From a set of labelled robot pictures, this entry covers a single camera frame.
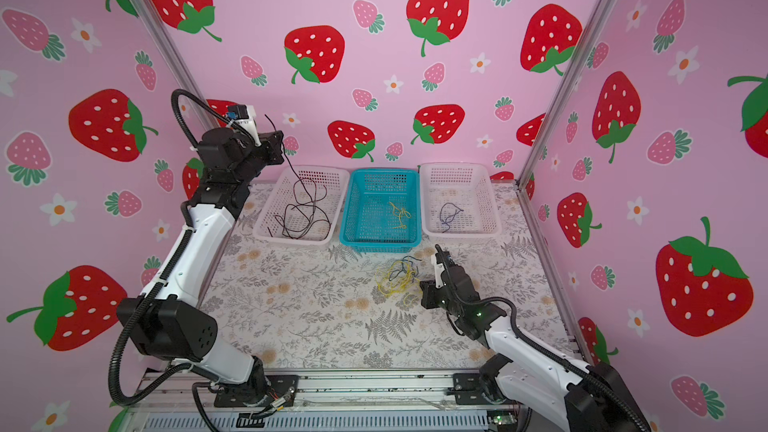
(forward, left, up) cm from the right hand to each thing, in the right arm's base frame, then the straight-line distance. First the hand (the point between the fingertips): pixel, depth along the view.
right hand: (418, 284), depth 84 cm
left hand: (+20, +37, +36) cm, 55 cm away
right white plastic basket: (+41, -13, -8) cm, 44 cm away
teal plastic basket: (+34, +16, -9) cm, 39 cm away
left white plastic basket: (+28, +54, +1) cm, 61 cm away
